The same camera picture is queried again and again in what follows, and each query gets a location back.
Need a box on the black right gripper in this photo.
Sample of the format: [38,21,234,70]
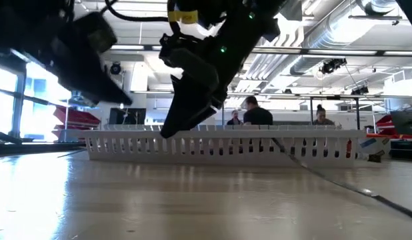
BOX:
[159,0,287,139]

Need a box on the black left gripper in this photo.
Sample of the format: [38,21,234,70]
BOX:
[0,0,133,106]

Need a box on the white slotted cable duct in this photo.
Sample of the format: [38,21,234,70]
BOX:
[82,123,367,169]

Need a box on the thin black rod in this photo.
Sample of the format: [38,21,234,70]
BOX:
[271,137,412,221]

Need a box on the red storage bin rack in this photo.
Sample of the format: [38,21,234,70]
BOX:
[52,106,102,141]

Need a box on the person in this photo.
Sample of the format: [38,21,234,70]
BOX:
[225,109,243,126]
[243,95,274,126]
[313,104,337,126]

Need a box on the black computer monitor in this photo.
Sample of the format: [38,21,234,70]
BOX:
[108,107,147,126]

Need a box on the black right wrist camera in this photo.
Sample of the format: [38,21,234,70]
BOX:
[164,48,220,93]

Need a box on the black aluminium table frame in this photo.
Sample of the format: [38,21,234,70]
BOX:
[0,129,87,156]

